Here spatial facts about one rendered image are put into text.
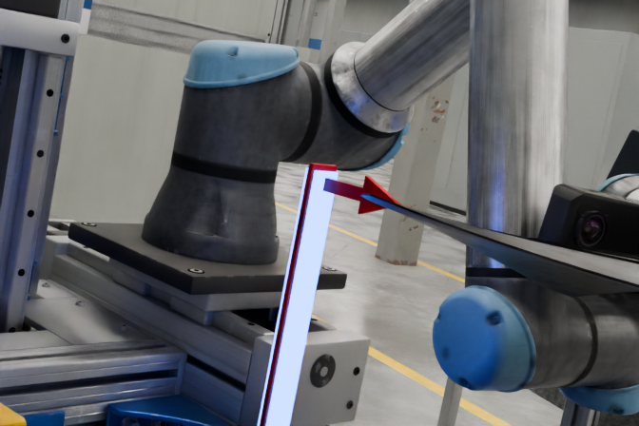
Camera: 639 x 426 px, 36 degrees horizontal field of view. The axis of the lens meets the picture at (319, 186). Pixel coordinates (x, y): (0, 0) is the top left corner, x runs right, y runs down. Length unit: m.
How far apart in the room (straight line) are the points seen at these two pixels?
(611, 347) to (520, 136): 0.18
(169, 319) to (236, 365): 0.11
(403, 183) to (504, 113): 6.49
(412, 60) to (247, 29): 1.60
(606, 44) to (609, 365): 9.57
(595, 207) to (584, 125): 9.68
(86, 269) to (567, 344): 0.61
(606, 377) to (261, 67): 0.46
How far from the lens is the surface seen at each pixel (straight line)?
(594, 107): 10.28
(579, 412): 1.11
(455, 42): 0.99
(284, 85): 1.04
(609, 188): 0.84
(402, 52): 1.02
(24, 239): 1.01
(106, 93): 2.32
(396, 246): 7.24
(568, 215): 0.64
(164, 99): 2.43
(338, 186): 0.60
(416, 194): 7.23
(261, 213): 1.04
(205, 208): 1.02
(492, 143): 0.74
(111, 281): 1.13
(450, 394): 3.02
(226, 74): 1.02
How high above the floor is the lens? 1.24
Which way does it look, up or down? 6 degrees down
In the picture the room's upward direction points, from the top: 11 degrees clockwise
